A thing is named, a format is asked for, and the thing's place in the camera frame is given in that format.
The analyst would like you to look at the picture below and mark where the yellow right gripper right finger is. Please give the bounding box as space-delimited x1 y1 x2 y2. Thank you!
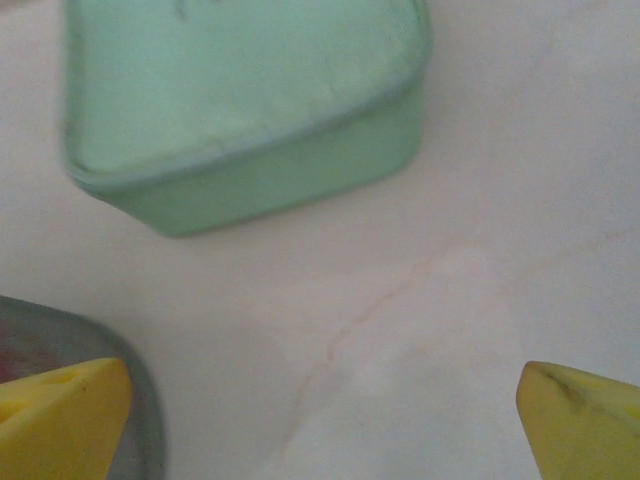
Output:
516 360 640 480

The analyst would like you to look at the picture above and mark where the mint green zip pouch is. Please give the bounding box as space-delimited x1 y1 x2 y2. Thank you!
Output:
62 0 434 239

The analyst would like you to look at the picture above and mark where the grey waste bin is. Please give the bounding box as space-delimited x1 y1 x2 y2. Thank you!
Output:
0 294 169 480

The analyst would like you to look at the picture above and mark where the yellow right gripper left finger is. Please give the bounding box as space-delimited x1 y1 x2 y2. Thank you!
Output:
0 357 134 480

